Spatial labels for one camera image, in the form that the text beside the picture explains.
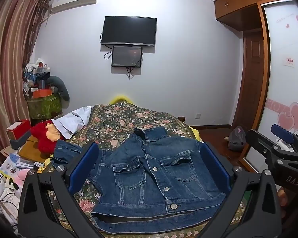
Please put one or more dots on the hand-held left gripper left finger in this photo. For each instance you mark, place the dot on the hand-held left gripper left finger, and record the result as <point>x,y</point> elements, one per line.
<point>85,163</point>

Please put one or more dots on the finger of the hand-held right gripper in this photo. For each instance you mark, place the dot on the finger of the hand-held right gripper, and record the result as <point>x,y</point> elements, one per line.
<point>258,140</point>
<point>283,132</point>

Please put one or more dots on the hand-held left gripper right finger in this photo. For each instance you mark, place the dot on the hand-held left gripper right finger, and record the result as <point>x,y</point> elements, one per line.
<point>217,164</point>

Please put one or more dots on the blue denim jacket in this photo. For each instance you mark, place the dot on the blue denim jacket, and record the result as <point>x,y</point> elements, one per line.
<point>144,178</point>

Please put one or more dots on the pile of clothes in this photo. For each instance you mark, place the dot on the pile of clothes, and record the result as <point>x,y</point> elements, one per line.
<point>36,72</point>

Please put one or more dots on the person's right hand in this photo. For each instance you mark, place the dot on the person's right hand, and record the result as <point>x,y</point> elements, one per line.
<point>283,198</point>

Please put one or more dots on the grey bag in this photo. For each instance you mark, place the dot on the grey bag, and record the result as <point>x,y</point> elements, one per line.
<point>236,138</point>

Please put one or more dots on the yellow bed sheet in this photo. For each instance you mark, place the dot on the yellow bed sheet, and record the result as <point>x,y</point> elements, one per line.
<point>195,133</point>

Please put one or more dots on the white garment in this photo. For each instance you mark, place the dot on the white garment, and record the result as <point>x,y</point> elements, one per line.
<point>72,121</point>

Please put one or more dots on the red plush toy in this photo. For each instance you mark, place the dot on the red plush toy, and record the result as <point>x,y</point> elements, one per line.
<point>43,138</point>

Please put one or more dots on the brown wooden board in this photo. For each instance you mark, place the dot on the brown wooden board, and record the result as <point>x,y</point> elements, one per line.
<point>31,148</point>

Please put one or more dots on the floral bedspread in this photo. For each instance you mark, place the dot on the floral bedspread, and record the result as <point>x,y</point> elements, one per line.
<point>129,119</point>

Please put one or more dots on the pink plush toy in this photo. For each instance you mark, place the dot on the pink plush toy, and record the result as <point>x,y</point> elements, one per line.
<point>23,176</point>

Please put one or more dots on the green floral box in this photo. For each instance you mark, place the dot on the green floral box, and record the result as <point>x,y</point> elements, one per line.
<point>43,106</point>

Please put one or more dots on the yellow pillow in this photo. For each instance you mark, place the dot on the yellow pillow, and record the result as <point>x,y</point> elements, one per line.
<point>120,98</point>

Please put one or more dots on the red box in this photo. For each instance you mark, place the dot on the red box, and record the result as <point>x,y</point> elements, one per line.
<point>18,129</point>

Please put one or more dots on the grey neck pillow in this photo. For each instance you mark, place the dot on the grey neck pillow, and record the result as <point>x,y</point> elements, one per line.
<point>60,91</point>

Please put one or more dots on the orange box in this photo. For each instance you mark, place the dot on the orange box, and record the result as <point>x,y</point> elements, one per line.
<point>41,93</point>

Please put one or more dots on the striped brown curtain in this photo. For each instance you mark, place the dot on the striped brown curtain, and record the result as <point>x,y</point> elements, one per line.
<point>10,67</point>

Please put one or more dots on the wooden overhead cabinet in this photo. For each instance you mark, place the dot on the wooden overhead cabinet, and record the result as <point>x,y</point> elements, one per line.
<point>238,2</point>

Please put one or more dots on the small wall monitor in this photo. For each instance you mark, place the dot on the small wall monitor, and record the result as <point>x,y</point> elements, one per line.
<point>126,55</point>

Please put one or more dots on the wall-mounted television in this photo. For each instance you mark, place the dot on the wall-mounted television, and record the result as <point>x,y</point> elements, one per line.
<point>129,31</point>

